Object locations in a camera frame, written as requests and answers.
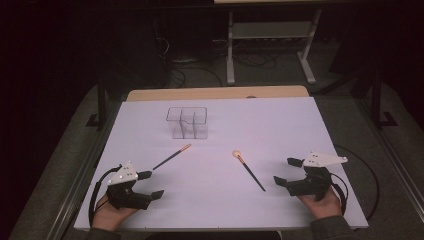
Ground wooden table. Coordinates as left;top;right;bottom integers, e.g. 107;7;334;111
125;85;310;103

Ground white desk frame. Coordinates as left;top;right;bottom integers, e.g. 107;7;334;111
225;8;323;86

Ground round-head makeup brush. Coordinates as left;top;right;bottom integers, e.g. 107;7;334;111
232;149;267;193

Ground curved black floor cable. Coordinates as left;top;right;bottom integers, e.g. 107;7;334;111
168;65;224;89

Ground metal rail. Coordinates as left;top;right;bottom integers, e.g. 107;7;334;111
354;98;424;214
46;109;116;240

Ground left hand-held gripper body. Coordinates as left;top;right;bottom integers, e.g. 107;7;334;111
105;161;153;211

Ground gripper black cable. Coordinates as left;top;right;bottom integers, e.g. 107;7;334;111
329;172;350;216
88;163;123;228

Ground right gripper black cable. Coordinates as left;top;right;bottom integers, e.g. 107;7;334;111
329;172;350;216

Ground slim makeup brush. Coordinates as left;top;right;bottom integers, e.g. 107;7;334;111
152;143;192;171

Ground black metal stand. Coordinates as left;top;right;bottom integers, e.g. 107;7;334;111
369;69;399;130
85;76;110;131

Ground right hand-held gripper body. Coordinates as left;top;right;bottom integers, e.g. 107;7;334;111
285;151;349;203

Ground long black cable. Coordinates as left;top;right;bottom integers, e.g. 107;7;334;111
334;144;381;222

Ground person's left hand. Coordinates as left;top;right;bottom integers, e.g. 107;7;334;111
91;194;139;232

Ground clear plastic organizer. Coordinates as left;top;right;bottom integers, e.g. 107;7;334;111
165;106;209;140

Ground person's right hand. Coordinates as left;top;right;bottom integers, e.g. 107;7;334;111
297;188;344;220

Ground tangled black floor cables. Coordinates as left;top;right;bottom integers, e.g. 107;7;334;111
232;52;278;70

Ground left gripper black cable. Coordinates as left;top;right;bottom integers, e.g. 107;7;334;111
88;163;123;228

